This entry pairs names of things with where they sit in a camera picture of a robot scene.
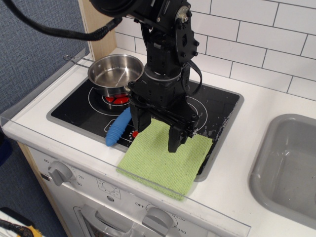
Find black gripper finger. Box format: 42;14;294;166
130;104;151;132
168;125;188;153

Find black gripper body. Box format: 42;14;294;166
128;74;199;136

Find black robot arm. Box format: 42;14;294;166
92;0;199;153

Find green cloth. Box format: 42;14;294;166
117;119;213;200

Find steel saucepan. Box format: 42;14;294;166
63;54;145;98

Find grey right oven knob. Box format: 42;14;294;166
142;207;173;237

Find grey oven knob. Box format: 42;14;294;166
48;161;73;186
142;207;173;237

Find grey left oven knob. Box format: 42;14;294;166
48;161;73;186

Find white toy oven front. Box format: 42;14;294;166
29;148;207;237

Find grey sink basin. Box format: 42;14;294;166
249;114;316;229

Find yellow black object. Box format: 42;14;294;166
0;219;42;237

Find spoon with blue handle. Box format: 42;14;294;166
105;107;132;147

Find black braided cable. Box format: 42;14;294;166
6;0;123;42

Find wooden side post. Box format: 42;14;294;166
78;0;117;60

